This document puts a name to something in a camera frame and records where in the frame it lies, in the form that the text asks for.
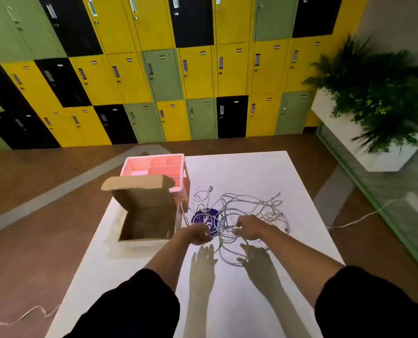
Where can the person's left hand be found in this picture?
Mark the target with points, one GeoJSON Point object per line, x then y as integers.
{"type": "Point", "coordinates": [199, 234]}

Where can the person's right hand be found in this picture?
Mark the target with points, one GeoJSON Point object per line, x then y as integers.
{"type": "Point", "coordinates": [253, 227]}

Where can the person's left fingers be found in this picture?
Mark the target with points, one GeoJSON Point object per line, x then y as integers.
{"type": "Point", "coordinates": [206, 235]}

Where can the person's right fingers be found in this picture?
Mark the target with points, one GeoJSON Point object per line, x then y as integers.
{"type": "Point", "coordinates": [242, 228]}

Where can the person's left forearm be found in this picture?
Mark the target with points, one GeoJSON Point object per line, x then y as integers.
{"type": "Point", "coordinates": [172, 258]}

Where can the person's right forearm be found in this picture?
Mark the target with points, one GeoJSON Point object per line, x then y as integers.
{"type": "Point", "coordinates": [300, 262]}

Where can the purple tape roll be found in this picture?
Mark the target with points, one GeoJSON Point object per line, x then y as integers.
{"type": "Point", "coordinates": [211, 215]}

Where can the brown cardboard box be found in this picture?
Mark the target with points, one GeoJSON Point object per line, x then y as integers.
{"type": "Point", "coordinates": [148, 211]}

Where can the pink plastic organizer tray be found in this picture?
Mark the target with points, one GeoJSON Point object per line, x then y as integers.
{"type": "Point", "coordinates": [159, 166]}

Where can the person's black left sleeve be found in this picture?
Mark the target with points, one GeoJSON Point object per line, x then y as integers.
{"type": "Point", "coordinates": [131, 309]}

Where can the person's black sleeve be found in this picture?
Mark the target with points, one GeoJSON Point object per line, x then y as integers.
{"type": "Point", "coordinates": [374, 306]}
{"type": "Point", "coordinates": [131, 309]}

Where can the white planter box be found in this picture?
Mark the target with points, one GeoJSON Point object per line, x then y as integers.
{"type": "Point", "coordinates": [339, 128]}

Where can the glass partition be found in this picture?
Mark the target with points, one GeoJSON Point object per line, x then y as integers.
{"type": "Point", "coordinates": [388, 193]}

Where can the person's black right sleeve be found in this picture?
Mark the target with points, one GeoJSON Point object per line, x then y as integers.
{"type": "Point", "coordinates": [374, 306]}

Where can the green leafy plant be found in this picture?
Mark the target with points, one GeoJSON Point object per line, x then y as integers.
{"type": "Point", "coordinates": [378, 87]}

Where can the wall of coloured lockers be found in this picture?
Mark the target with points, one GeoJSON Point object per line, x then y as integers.
{"type": "Point", "coordinates": [180, 66]}

